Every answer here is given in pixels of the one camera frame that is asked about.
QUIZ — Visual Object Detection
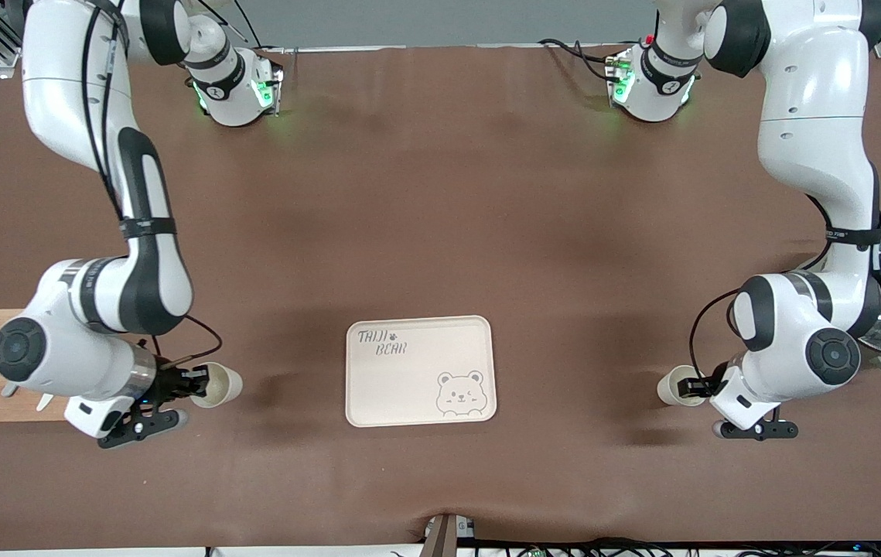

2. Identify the cream tray with bear print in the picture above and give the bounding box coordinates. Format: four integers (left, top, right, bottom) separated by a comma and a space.
345, 315, 498, 428

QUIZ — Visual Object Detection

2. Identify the black right base cable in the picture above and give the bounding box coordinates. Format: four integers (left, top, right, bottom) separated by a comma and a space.
200, 0, 286, 59

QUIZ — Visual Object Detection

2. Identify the grey metal bracket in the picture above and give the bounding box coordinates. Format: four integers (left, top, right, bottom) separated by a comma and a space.
423, 513, 478, 557

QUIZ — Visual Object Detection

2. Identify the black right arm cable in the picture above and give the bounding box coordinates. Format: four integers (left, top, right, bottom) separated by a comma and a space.
80, 0, 224, 372

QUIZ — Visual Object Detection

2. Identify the white IKEA cup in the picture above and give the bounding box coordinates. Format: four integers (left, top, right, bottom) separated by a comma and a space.
657, 365, 708, 407
191, 362, 244, 408

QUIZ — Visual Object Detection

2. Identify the black left base cable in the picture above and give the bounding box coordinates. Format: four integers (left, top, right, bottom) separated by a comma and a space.
537, 37, 619, 82

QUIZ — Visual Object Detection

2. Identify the black base cable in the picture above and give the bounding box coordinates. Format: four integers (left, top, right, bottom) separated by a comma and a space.
537, 37, 619, 82
200, 0, 286, 59

